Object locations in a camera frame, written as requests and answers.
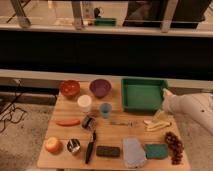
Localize red yellow apple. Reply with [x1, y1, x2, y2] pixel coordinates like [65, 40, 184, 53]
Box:
[45, 137, 62, 154]

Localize small green background bin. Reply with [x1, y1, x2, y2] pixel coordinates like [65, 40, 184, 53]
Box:
[94, 18, 116, 26]

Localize white cup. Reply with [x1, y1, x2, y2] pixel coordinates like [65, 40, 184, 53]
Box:
[77, 95, 92, 112]

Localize purple bowl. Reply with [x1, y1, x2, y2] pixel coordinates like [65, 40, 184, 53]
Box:
[89, 79, 112, 98]

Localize dark red grapes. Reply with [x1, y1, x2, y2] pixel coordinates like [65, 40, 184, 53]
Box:
[165, 132, 184, 165]

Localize dark sponge block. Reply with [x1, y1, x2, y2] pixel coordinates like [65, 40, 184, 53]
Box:
[96, 146, 120, 157]

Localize black cables on floor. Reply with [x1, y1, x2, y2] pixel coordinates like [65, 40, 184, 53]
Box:
[0, 79, 28, 134]

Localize green sponge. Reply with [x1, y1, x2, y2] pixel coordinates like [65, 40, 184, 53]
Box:
[145, 144, 168, 159]

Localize upright metal cup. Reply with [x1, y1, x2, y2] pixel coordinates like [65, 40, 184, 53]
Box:
[67, 139, 81, 155]

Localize green plastic tray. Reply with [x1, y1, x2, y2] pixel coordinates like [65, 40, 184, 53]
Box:
[121, 78, 168, 112]

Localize metal fork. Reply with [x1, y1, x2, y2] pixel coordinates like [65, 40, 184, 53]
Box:
[110, 121, 137, 127]

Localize wooden table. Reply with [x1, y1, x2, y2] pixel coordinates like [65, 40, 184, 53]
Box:
[37, 82, 190, 171]

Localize grey blue cloth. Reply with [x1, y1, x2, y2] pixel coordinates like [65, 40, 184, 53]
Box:
[123, 138, 147, 168]

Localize red bowl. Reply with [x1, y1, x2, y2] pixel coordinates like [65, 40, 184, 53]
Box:
[59, 80, 80, 97]

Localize yellow banana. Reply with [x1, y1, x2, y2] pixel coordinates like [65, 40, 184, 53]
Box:
[144, 120, 171, 132]

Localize metal cup lying down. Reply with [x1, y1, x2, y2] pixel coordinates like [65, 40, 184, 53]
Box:
[81, 115, 96, 130]

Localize black handled tool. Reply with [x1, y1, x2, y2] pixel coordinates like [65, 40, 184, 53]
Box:
[85, 131, 96, 164]

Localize blue cup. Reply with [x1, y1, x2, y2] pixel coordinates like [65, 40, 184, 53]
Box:
[99, 103, 112, 118]

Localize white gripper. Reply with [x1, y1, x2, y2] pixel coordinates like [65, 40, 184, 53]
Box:
[153, 88, 173, 122]

